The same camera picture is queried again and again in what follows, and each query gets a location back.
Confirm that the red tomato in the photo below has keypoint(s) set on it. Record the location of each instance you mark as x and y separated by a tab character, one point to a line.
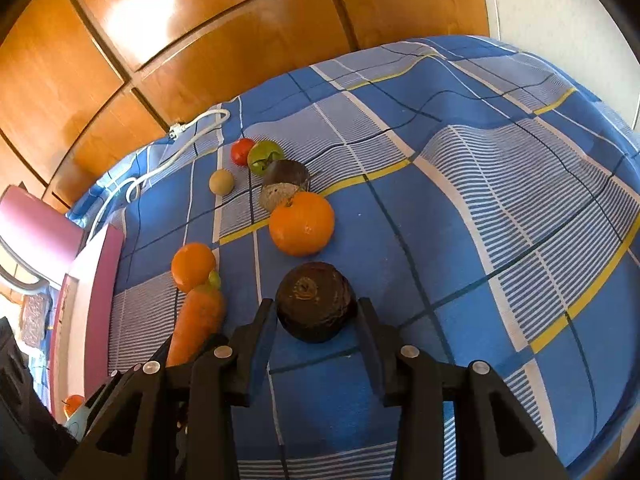
240	150

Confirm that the pink rimmed white tray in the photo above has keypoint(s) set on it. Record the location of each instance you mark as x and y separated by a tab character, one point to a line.
79	343

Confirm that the beige round fruit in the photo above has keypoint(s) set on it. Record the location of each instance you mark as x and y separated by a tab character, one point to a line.
221	182

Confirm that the blue plaid bedsheet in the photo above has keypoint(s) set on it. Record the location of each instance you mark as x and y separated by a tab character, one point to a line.
485	202

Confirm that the green tomato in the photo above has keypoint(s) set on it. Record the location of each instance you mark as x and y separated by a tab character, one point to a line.
262	155

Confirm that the pink electric kettle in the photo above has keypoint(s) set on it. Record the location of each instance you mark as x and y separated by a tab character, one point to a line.
41	240

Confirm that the dark brown round fruit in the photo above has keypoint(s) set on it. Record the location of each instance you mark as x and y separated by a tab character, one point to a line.
315	302

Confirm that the large orange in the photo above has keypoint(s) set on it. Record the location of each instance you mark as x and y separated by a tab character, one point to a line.
302	225

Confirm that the dark cut eggplant piece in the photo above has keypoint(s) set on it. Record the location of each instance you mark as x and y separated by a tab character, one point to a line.
282	179

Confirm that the wooden wardrobe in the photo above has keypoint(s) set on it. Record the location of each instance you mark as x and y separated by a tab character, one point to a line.
86	82

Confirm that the small orange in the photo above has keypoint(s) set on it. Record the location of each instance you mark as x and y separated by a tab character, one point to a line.
190	266

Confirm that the orange carrot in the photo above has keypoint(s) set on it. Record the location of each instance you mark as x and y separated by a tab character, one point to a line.
201	316

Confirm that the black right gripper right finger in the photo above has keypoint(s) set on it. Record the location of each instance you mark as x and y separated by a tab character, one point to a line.
402	376

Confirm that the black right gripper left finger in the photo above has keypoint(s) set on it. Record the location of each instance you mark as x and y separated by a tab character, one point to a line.
225	378

